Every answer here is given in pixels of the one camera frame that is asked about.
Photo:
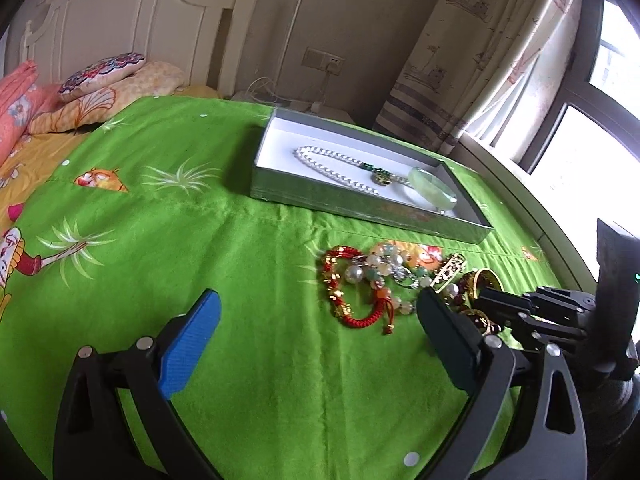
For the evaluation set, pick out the round patterned cushion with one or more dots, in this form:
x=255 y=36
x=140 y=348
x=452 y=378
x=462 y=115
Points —
x=100 y=72

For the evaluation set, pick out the white charger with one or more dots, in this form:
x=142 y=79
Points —
x=318 y=106

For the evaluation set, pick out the window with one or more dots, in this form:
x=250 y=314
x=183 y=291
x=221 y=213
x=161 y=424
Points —
x=575 y=80

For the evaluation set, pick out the beige wall socket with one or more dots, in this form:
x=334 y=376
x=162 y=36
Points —
x=324 y=59

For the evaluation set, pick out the green printed blanket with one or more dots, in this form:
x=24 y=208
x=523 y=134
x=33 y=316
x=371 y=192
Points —
x=250 y=385

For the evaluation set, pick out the yellow patterned pillow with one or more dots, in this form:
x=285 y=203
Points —
x=150 y=77

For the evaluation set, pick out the pale green jade bangle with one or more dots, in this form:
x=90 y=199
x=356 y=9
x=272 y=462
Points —
x=435 y=192

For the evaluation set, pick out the white nightstand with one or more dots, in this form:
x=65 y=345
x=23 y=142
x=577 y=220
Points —
x=340 y=112

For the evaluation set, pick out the gold bangle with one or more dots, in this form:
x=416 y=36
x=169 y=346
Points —
x=482 y=276

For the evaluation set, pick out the white wooden headboard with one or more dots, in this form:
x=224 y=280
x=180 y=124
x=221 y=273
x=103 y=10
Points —
x=175 y=20

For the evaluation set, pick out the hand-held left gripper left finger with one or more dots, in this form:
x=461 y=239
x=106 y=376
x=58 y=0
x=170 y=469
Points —
x=192 y=340

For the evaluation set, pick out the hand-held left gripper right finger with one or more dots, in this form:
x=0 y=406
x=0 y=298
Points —
x=450 y=332

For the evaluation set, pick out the printed beige curtain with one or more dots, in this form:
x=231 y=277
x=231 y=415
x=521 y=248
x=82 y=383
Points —
x=475 y=50

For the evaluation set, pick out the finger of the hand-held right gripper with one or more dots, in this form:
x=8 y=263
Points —
x=500 y=300
x=545 y=332

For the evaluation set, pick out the gold hair clip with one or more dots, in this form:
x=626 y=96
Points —
x=447 y=272

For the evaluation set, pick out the silver jewelry box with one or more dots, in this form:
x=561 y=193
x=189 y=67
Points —
x=350 y=200

